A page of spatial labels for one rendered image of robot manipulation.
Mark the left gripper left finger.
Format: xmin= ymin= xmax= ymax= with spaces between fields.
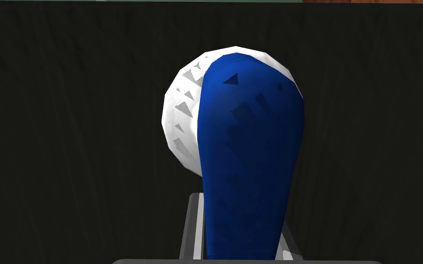
xmin=179 ymin=192 xmax=206 ymax=261

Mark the black door leaf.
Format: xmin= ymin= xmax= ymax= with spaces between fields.
xmin=0 ymin=1 xmax=423 ymax=264

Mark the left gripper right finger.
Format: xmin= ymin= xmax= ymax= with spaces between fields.
xmin=274 ymin=221 xmax=304 ymax=261

